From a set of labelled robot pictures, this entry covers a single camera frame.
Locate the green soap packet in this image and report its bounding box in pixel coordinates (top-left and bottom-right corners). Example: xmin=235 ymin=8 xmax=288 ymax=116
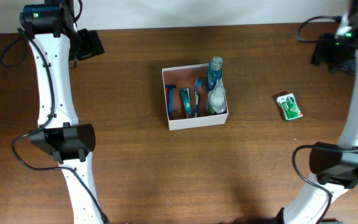
xmin=276 ymin=93 xmax=303 ymax=121

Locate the blue disposable razor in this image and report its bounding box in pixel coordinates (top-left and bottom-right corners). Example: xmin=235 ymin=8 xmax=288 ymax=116
xmin=165 ymin=84 xmax=177 ymax=116

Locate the green toothpaste tube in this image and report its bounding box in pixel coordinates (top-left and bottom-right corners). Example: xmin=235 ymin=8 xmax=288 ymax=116
xmin=180 ymin=88 xmax=192 ymax=118

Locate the blue white toothbrush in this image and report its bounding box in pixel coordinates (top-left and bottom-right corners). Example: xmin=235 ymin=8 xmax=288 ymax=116
xmin=195 ymin=77 xmax=203 ymax=118

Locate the blue mouthwash bottle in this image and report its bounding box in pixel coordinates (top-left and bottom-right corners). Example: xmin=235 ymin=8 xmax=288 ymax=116
xmin=206 ymin=56 xmax=223 ymax=92

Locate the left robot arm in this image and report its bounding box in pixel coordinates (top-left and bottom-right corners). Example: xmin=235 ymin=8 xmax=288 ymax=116
xmin=18 ymin=1 xmax=109 ymax=223

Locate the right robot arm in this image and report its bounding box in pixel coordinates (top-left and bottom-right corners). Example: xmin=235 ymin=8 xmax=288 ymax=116
xmin=275 ymin=0 xmax=358 ymax=223

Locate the white cardboard box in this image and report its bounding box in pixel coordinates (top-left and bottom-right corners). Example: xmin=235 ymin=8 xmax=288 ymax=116
xmin=162 ymin=63 xmax=229 ymax=131

